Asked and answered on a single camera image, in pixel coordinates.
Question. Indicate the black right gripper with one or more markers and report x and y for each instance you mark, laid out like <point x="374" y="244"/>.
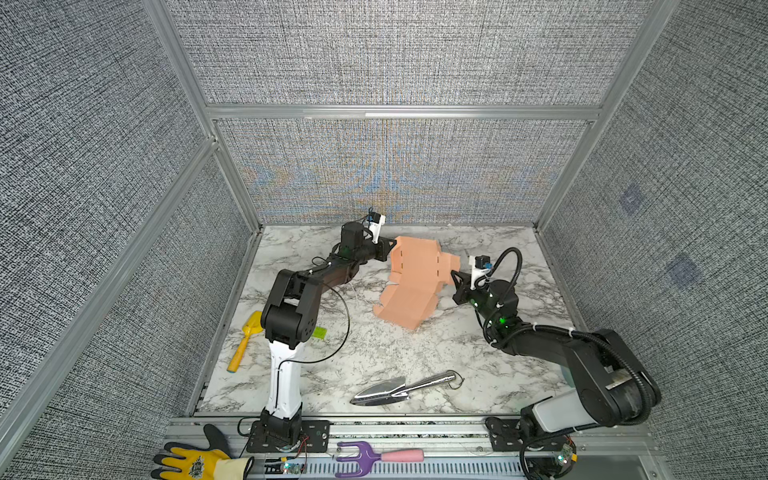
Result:
<point x="462" y="291"/>

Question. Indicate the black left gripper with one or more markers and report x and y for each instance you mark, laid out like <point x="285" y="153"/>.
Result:
<point x="382" y="248"/>

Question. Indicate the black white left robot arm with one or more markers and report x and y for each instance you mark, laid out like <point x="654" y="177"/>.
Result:
<point x="290" y="314"/>

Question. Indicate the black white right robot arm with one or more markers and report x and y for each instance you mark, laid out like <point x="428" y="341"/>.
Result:
<point x="610" y="387"/>

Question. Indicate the small green tag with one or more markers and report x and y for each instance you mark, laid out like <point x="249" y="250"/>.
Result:
<point x="319" y="333"/>

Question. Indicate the yellow toy shovel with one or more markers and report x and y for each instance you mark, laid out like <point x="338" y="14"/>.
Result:
<point x="250" y="328"/>

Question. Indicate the silver metal garden trowel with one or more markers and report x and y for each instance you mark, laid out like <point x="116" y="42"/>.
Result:
<point x="399" y="389"/>

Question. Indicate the purple pink garden fork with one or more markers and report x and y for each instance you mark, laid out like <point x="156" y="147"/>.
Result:
<point x="366" y="457"/>

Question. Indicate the yellow black work glove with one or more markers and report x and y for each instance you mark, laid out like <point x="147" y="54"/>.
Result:
<point x="214" y="461"/>

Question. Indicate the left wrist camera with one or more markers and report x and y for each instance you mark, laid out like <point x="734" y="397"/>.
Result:
<point x="375" y="222"/>

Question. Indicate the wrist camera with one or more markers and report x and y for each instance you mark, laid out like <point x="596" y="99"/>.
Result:
<point x="481" y="268"/>
<point x="375" y="222"/>

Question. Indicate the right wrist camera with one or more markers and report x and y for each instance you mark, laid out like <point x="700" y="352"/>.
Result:
<point x="481" y="268"/>

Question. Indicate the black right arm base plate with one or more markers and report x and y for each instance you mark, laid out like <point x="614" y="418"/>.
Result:
<point x="509" y="434"/>

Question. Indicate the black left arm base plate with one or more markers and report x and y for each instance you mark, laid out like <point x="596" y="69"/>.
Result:
<point x="273" y="436"/>

